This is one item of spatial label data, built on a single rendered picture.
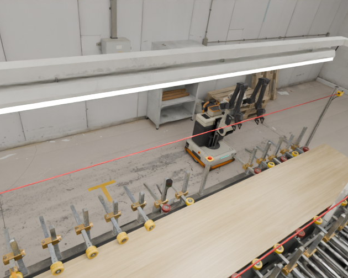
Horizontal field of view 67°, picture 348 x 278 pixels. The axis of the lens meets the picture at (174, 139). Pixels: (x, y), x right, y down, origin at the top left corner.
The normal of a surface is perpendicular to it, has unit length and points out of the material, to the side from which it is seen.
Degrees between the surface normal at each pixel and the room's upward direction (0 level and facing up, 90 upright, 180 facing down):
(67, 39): 90
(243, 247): 0
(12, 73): 90
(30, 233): 0
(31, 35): 90
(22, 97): 61
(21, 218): 0
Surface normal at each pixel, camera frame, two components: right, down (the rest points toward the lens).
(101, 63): 0.55, 0.54
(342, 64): -0.83, 0.24
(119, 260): 0.12, -0.81
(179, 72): 0.54, 0.07
